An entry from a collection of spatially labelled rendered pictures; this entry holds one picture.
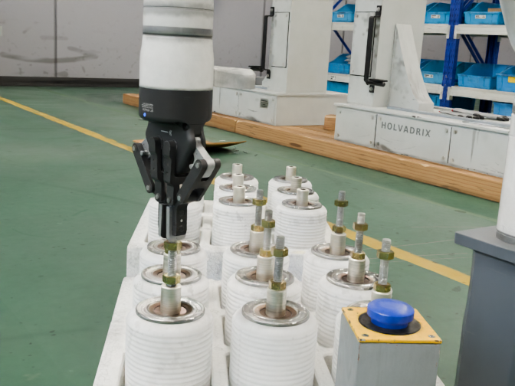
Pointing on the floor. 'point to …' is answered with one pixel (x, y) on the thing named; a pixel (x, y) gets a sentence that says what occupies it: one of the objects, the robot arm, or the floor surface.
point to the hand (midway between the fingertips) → (172, 220)
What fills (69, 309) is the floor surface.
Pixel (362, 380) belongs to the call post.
